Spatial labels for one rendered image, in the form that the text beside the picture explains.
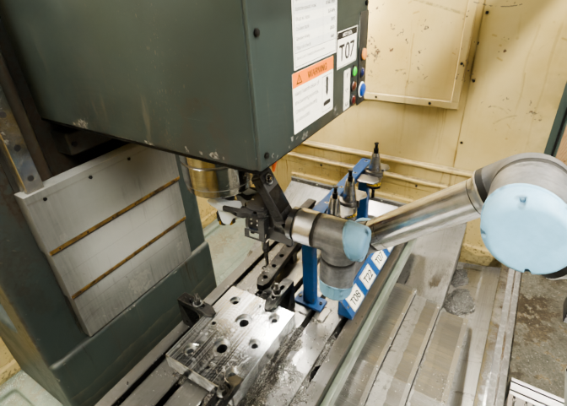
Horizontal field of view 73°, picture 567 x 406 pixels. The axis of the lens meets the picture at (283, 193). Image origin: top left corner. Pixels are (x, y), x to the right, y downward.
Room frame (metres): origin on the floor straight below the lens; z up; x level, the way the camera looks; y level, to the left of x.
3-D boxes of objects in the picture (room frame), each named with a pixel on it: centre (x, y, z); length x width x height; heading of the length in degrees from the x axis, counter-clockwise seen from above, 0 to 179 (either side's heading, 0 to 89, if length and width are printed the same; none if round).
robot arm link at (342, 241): (0.63, -0.11, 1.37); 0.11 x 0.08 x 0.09; 61
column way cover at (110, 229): (1.01, 0.51, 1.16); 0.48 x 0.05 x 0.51; 146
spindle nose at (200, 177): (0.76, 0.14, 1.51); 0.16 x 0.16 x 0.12
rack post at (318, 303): (0.91, -0.07, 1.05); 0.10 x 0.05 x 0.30; 56
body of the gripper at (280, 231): (0.70, 0.03, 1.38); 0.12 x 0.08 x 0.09; 61
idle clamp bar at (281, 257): (1.05, 0.03, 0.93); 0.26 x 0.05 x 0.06; 151
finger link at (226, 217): (0.73, 0.13, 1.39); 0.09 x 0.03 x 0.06; 74
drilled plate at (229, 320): (0.73, 0.16, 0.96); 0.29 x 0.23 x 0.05; 146
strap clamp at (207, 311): (0.83, 0.28, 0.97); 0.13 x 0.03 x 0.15; 56
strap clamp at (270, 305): (0.85, 0.03, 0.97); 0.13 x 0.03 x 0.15; 146
